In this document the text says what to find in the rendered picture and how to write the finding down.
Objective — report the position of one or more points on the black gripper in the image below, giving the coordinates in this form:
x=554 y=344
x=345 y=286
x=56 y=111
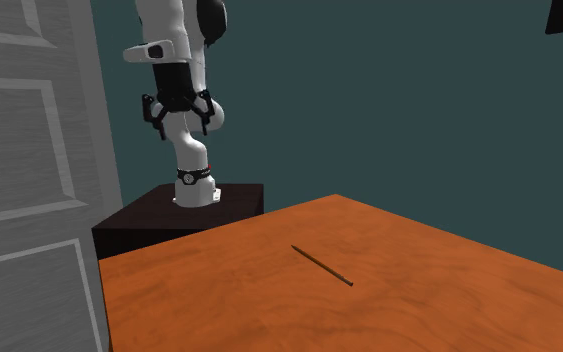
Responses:
x=172 y=85

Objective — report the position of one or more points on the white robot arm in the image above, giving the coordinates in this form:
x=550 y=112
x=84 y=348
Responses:
x=191 y=156

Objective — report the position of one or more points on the dark robot stand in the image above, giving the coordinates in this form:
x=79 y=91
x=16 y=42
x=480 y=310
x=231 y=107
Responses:
x=144 y=222

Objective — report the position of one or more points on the grey panelled door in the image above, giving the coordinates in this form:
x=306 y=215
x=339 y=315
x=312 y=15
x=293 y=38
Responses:
x=22 y=161

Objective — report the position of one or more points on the brown pencil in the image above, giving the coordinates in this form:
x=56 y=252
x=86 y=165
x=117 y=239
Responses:
x=322 y=265

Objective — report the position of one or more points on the orange wooden table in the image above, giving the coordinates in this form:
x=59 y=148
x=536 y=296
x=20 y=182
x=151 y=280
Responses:
x=359 y=312

